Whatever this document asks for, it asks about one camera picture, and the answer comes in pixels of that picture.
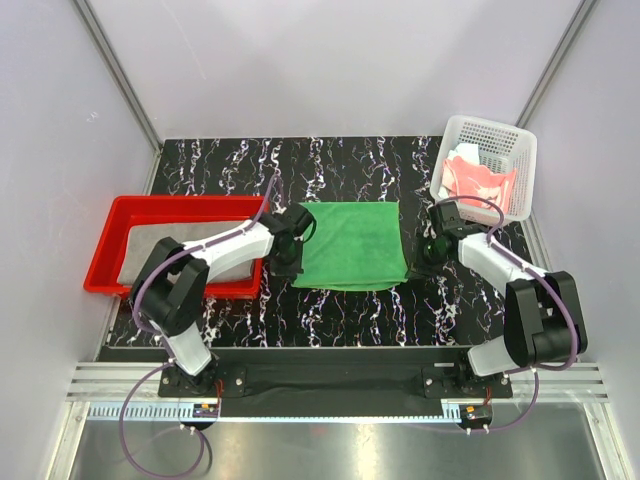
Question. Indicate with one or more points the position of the aluminium frame post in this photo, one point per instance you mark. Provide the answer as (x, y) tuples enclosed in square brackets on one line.
[(113, 65), (567, 41)]

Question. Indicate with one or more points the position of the white towel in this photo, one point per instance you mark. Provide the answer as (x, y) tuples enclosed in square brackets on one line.
[(468, 152)]

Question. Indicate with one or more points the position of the pink towel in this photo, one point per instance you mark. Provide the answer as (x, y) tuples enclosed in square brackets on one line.
[(462, 178)]

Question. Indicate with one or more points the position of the left aluminium frame post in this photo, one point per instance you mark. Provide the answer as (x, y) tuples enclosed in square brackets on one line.
[(113, 65)]

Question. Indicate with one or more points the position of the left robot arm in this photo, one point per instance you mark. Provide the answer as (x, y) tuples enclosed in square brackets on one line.
[(167, 293)]

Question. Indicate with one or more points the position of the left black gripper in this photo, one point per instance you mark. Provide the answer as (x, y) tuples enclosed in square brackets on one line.
[(288, 272)]

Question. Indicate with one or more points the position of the right aluminium frame post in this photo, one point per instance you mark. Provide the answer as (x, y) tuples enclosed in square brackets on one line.
[(567, 41)]

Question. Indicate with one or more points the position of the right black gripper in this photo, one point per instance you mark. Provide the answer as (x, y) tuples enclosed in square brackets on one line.
[(417, 264)]

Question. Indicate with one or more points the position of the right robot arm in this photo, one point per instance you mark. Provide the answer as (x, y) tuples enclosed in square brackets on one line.
[(543, 321)]

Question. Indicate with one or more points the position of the red plastic tray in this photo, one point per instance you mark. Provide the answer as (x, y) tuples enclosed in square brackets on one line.
[(127, 212)]

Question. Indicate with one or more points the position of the white plastic basket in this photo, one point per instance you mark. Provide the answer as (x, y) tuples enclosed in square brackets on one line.
[(502, 148)]

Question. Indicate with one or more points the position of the green towel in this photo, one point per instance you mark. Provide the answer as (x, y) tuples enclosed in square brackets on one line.
[(356, 247)]

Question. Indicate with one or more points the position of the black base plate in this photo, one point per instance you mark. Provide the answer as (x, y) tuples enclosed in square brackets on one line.
[(336, 382)]

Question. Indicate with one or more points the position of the grey towel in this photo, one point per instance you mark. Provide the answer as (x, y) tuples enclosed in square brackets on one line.
[(150, 250)]

